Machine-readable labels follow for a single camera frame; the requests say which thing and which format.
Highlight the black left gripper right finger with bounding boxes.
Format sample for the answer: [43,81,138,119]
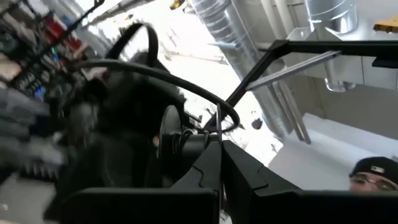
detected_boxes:
[220,139,398,224]

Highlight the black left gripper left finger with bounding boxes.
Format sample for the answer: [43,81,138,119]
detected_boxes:
[57,140,221,224]

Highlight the black cord spool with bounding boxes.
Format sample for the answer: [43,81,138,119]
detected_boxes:
[157,105,220,162]

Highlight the black cord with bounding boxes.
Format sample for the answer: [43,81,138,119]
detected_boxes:
[70,58,241,134]

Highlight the person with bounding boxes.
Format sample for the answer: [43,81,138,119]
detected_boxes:
[348,156,398,192]

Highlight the cluttered storage shelf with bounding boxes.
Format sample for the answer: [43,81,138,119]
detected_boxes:
[0,0,91,103]

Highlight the shiny silver pipe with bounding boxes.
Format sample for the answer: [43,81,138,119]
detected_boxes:
[304,0,358,93]

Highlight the yellow ceiling fixture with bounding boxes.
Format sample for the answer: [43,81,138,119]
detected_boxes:
[169,0,187,10]
[373,16,398,34]

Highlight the black frame pole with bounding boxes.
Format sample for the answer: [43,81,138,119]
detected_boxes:
[203,39,398,129]

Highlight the silver ventilation duct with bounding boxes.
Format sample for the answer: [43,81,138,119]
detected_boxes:
[189,0,293,138]

